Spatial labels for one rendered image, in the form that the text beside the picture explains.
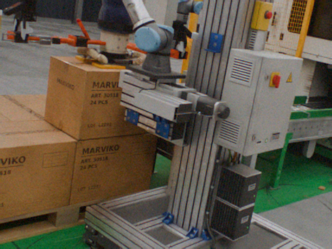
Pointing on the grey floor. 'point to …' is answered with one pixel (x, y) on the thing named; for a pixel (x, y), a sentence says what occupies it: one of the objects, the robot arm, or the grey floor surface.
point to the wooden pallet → (68, 211)
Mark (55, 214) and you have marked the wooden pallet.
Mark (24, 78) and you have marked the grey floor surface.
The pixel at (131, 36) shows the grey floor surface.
